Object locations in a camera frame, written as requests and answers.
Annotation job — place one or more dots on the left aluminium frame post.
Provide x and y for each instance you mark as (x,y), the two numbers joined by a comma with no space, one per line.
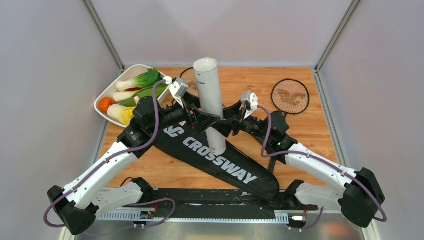
(92,12)

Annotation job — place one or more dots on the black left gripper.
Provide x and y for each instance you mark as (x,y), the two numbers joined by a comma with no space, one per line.
(202,120)

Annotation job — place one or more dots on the black badminton racket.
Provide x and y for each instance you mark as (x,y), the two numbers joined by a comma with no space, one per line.
(190,77)
(289,97)

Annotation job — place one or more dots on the green bok choy lower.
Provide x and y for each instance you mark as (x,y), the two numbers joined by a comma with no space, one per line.
(144,92)

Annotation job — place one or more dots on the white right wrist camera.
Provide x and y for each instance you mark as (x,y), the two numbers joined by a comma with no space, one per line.
(249,102)

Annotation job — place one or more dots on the orange tangerine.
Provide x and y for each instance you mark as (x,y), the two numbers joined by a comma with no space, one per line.
(105,103)

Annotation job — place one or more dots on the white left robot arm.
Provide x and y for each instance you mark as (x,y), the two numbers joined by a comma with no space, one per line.
(77,205)

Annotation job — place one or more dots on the beige mushroom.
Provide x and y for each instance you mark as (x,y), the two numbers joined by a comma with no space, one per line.
(136,100)

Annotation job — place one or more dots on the green bok choy top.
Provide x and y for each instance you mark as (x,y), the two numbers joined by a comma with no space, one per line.
(140,81)

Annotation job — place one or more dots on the aluminium frame post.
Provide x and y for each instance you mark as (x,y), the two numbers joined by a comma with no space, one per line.
(352,8)
(92,12)

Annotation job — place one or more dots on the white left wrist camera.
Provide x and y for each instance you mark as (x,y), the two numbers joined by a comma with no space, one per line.
(177,87)

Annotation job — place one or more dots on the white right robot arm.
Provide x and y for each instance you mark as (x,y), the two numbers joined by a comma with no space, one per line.
(357,194)

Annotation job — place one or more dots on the white shuttlecock tube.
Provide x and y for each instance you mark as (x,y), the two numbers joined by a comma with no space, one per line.
(210,96)

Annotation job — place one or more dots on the right aluminium frame post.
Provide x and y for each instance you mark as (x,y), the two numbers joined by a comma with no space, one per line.
(352,8)

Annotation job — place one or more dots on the green bok choy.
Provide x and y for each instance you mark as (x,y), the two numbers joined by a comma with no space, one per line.
(144,92)
(140,81)

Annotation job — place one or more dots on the black Crossway racket bag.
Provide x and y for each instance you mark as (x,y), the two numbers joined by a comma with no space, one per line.
(233,166)

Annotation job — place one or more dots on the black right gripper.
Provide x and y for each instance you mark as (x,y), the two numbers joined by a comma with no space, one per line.
(225,126)

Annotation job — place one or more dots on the yellow napa cabbage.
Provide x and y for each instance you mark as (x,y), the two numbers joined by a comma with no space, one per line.
(122,114)

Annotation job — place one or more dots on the red chili pepper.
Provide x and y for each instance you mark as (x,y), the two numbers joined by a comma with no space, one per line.
(132,89)

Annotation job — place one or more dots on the white oval vegetable basket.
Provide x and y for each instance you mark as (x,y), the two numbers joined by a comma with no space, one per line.
(112,92)

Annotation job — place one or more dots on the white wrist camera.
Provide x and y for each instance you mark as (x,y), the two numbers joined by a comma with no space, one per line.
(177,87)
(249,102)

